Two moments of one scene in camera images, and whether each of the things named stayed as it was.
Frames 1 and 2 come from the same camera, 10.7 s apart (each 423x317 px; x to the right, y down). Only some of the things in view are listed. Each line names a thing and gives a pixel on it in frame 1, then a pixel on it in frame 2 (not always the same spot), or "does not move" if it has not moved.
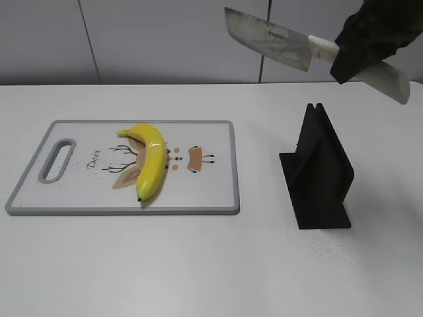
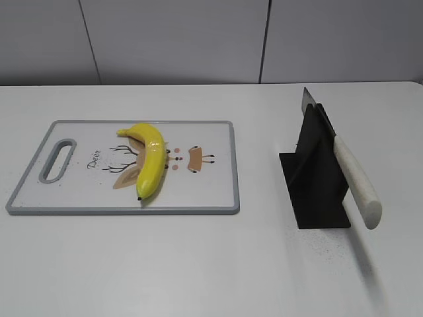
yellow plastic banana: (154, 166) does not move
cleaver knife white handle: (299, 49) to (360, 190)
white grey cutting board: (104, 175) does not move
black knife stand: (318, 174) does not move
